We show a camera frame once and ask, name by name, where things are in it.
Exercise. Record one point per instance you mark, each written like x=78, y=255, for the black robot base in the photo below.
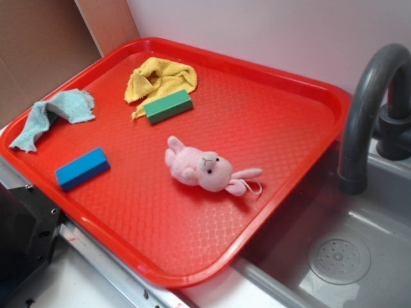
x=22, y=224

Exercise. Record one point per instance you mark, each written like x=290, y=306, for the pink plush bunny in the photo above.
x=206, y=169

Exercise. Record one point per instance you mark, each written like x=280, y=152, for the red plastic tray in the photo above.
x=172, y=234

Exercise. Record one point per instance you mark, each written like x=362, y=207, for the green rectangular block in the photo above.
x=168, y=106

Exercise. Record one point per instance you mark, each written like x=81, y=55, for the yellow cloth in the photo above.
x=157, y=78

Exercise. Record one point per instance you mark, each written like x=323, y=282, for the blue rectangular block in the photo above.
x=82, y=169

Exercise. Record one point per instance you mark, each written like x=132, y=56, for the light blue cloth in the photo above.
x=74, y=106

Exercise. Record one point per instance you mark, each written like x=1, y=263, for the grey toy sink basin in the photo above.
x=323, y=248

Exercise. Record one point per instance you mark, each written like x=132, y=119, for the grey toy faucet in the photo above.
x=380, y=109

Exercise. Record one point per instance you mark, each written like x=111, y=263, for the brown cardboard panel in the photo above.
x=45, y=43

